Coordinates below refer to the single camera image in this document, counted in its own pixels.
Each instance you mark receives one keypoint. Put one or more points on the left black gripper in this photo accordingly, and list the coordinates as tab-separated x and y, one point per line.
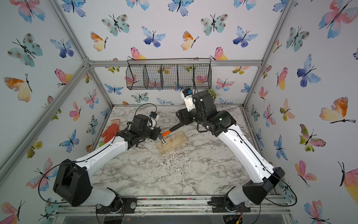
156	131

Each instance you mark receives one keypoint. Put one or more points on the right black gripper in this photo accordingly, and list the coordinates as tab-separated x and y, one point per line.
184	117

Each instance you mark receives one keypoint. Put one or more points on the wooden block with nails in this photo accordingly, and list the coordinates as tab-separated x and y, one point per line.
172	142

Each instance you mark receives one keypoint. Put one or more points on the orange black claw hammer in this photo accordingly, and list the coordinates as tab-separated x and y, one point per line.
163	135

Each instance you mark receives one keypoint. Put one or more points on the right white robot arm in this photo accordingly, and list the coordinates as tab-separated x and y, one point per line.
201	110

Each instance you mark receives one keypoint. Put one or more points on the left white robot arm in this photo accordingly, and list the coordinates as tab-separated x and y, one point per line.
73	184

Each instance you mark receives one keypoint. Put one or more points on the red work glove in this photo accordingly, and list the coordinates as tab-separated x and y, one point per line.
111	131

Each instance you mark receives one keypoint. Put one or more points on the potted green plant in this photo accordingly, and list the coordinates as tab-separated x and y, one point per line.
213	94

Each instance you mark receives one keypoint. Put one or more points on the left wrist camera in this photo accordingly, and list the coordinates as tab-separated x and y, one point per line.
154	115

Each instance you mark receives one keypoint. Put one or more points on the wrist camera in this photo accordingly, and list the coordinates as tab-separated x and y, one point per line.
154	115
187	96

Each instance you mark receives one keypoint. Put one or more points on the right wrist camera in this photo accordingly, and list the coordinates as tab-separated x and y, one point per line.
187	96

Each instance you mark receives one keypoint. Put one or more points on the black wire wall basket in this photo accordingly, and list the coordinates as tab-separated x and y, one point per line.
169	74

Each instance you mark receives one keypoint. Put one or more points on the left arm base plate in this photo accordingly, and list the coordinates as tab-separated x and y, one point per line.
124	205

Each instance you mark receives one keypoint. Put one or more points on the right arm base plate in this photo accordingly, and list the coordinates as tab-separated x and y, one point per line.
223	205

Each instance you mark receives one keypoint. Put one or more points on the aluminium front rail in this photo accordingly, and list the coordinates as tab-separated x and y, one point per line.
178	205

